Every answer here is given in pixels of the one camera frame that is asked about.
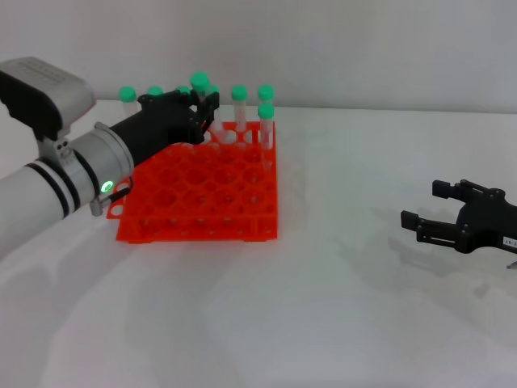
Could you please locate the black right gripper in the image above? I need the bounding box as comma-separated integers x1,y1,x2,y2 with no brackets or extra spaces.
400,178,517,256

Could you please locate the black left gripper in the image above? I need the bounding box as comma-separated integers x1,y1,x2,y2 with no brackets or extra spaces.
107,88,222,167

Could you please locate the orange plastic test tube rack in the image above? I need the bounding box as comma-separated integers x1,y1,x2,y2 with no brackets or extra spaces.
105,120,280,244

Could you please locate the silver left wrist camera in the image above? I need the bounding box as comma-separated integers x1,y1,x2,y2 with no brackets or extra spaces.
0,58,97,162

